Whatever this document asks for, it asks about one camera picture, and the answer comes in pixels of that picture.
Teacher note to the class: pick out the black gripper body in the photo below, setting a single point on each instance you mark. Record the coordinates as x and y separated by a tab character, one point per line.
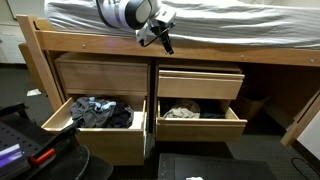
160	30

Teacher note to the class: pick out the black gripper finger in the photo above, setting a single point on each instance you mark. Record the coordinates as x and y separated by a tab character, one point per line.
166	45
170	43

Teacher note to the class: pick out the shallow wooden drawer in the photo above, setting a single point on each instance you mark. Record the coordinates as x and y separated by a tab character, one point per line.
200	88

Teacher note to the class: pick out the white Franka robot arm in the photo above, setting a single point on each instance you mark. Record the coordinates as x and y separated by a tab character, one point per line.
116	13

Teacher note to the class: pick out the tall closed wooden drawer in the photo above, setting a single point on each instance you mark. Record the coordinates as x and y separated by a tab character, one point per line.
100	78

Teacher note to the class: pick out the wooden drawer with beige garment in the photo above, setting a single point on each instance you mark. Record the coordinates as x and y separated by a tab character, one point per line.
200	131

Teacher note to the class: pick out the wooden drawer with dark clothes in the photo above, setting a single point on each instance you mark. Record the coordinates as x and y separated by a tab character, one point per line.
110	146

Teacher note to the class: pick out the mattress with grey sheet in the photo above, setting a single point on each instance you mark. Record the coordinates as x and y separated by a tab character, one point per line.
216	20

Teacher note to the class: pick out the beige crumpled garment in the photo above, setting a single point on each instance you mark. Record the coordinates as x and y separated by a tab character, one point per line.
183	111

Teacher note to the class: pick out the dark clothes pile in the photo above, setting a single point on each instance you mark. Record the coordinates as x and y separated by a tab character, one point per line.
96	113

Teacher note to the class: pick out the brown waste bin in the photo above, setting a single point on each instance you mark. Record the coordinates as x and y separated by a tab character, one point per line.
251	106

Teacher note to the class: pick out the black box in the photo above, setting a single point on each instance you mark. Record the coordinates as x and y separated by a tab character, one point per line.
216	168

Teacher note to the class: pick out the small white crumpled paper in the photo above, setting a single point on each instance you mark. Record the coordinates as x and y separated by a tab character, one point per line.
193	178

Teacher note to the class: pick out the white paper scrap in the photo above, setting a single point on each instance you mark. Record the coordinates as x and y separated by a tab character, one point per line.
33	92

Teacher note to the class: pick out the silver aluminium extrusion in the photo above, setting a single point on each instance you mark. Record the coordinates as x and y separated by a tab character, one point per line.
11	156

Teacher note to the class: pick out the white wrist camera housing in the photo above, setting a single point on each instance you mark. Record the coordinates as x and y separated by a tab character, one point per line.
141	36

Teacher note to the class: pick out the wooden bed frame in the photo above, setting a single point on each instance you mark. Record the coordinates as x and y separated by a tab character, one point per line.
200	51

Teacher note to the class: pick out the black round base plate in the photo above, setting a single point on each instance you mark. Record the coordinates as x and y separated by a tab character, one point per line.
76	163

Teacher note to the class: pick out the white wall cabinet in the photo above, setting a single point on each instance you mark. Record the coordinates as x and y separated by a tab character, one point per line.
10	43

